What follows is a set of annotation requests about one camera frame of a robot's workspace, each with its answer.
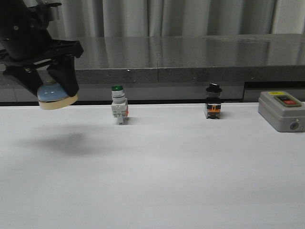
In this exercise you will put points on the grey stone counter ledge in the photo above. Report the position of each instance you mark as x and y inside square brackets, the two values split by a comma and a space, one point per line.
[179, 69]

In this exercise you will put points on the green push button switch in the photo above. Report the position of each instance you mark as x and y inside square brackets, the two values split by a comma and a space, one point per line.
[119, 104]

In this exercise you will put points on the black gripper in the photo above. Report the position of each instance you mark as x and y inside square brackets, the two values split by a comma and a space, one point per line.
[27, 46]

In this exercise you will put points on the grey pleated curtain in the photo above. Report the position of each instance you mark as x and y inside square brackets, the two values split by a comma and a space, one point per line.
[154, 18]

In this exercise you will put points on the blue and cream desk bell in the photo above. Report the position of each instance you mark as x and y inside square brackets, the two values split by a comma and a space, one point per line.
[52, 96]

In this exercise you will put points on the grey power switch box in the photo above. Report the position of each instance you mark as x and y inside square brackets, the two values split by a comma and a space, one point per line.
[282, 111]

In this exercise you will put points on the black selector knob switch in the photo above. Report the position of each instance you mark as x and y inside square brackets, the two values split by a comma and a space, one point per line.
[213, 101]

